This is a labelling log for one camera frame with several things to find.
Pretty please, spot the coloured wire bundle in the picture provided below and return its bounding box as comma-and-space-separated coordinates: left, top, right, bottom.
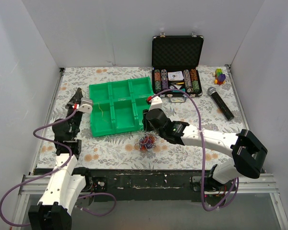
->
134, 133, 159, 153

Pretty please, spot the green compartment tray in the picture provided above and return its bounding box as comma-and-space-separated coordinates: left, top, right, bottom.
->
89, 77, 153, 138

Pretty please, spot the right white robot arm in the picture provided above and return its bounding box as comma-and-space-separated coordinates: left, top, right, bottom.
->
143, 108, 268, 191

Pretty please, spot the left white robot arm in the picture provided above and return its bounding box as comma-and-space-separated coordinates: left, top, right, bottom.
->
28, 88, 93, 230

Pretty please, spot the black handheld microphone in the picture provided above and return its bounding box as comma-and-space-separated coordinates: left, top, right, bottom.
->
207, 87, 235, 121

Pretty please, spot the black poker chip case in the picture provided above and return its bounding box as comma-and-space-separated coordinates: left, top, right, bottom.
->
151, 32, 204, 102

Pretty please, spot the colourful toy block train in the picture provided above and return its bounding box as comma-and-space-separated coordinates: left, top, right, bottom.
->
213, 68, 226, 85

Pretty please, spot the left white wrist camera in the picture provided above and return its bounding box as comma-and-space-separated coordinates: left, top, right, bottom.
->
73, 97, 93, 114

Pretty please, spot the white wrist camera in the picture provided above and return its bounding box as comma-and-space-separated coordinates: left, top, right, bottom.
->
146, 96, 163, 111
73, 97, 93, 114

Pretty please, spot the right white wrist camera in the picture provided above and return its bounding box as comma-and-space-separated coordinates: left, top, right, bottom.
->
146, 96, 163, 111

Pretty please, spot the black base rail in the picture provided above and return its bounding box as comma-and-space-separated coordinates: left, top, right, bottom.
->
57, 164, 243, 203

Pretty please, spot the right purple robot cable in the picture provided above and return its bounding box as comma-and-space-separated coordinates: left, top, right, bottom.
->
151, 89, 240, 212

